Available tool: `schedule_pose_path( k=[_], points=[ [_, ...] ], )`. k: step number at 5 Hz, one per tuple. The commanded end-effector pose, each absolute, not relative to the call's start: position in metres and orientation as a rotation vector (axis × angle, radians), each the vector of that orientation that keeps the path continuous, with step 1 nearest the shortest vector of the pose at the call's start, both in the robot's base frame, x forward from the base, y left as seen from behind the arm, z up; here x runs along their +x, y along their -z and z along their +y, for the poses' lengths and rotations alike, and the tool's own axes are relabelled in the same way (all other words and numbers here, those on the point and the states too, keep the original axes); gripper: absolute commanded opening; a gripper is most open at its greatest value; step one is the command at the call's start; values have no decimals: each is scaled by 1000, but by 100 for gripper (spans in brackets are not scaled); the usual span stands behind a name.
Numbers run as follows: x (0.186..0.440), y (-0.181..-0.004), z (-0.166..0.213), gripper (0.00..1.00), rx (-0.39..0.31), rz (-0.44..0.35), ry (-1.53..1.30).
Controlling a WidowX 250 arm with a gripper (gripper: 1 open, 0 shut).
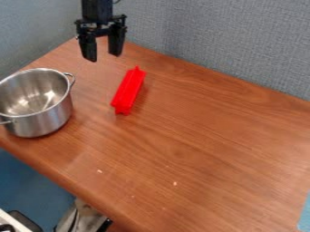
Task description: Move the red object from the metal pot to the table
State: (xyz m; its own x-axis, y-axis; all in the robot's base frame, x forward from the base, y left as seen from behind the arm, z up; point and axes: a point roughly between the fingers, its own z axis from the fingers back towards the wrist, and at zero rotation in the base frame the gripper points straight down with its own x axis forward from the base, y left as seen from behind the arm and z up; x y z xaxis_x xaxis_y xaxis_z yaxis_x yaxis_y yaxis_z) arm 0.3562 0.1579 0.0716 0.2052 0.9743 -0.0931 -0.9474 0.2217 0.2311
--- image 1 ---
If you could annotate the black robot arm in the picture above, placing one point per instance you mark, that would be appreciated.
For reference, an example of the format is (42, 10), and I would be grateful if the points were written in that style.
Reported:
(98, 10)

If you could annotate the stainless steel pot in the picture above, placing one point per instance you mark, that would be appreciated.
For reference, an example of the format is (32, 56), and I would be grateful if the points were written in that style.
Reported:
(35, 102)

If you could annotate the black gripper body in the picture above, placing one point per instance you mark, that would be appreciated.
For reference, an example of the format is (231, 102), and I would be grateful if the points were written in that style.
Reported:
(99, 29)

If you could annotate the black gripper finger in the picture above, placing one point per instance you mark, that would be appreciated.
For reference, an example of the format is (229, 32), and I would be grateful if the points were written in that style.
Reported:
(116, 39)
(88, 46)

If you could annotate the red star-shaped block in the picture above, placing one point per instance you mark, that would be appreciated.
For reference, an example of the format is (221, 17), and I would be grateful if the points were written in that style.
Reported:
(127, 91)

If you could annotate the metal table leg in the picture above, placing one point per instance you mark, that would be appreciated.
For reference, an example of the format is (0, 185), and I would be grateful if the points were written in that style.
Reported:
(83, 219)

